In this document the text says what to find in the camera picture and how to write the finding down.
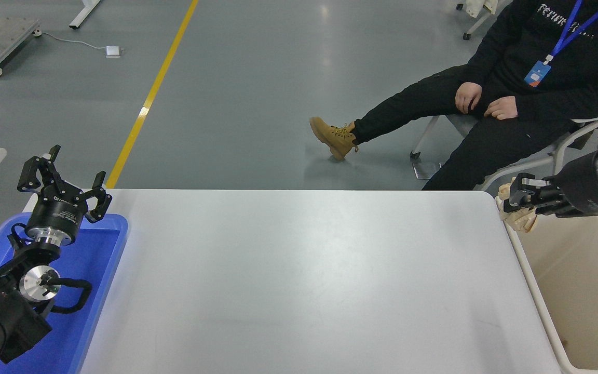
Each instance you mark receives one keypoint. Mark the silver floor plate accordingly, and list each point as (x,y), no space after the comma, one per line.
(426,170)

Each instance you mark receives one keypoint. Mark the large pale plastic bin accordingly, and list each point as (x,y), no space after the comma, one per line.
(579,280)

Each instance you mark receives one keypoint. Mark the tan paper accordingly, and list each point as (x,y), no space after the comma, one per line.
(522,221)

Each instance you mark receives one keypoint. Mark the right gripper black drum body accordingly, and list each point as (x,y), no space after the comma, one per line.
(579,184)

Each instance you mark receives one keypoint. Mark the white-framed rolling chair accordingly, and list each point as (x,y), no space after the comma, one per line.
(466,36)

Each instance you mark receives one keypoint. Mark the white power adapter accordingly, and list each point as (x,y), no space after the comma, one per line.
(113,51)

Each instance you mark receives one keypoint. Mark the blue plastic tray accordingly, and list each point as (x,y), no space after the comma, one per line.
(96,270)

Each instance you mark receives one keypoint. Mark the white desk foot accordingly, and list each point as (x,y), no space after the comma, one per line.
(83,15)

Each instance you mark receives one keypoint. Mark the person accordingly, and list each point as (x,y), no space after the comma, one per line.
(527,62)

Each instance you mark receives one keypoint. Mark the cream padded coat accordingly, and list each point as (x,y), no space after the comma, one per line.
(480,5)

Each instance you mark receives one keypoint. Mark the person's left hand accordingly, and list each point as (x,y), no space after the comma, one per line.
(501,108)

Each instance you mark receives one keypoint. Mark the person's right hand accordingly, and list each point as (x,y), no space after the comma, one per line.
(467,96)

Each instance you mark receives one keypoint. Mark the grey white-framed chair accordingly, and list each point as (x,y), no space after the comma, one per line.
(454,127)

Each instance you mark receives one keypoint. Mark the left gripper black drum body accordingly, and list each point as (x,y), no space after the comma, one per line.
(60,210)

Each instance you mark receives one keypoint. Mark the grey platform cart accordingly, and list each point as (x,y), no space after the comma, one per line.
(8,36)

